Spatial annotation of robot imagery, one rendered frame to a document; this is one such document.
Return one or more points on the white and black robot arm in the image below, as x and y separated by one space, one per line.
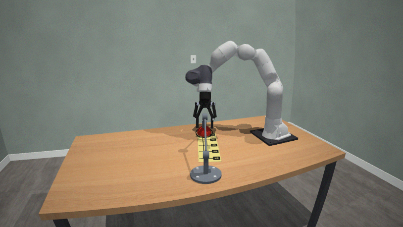
201 77

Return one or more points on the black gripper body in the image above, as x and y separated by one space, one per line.
205 97

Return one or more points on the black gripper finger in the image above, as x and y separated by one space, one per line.
197 114
213 115

